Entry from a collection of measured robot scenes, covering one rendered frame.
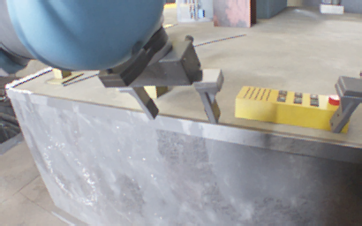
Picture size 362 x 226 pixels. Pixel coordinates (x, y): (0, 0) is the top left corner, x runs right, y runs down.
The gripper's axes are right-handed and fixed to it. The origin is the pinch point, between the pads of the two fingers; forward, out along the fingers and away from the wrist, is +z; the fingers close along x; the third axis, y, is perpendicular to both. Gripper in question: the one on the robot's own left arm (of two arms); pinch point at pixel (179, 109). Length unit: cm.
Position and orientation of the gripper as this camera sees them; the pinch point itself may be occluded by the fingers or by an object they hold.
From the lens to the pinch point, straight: 46.4
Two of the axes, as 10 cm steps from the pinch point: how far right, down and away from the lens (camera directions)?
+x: -8.7, -0.4, 4.9
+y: 3.5, -7.5, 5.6
